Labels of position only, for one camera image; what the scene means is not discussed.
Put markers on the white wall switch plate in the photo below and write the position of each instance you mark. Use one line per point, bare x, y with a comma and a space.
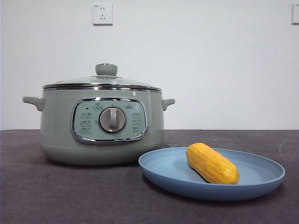
295, 14

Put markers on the blue round plate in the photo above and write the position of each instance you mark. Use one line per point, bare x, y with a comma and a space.
168, 170

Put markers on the white wall power socket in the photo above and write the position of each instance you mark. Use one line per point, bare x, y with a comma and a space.
102, 14

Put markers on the glass lid with green knob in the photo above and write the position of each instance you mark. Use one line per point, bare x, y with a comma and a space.
106, 70

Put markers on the pale green electric steamer pot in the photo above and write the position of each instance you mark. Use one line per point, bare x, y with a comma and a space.
58, 130

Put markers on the yellow corn cob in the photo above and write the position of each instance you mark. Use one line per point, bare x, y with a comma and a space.
211, 165

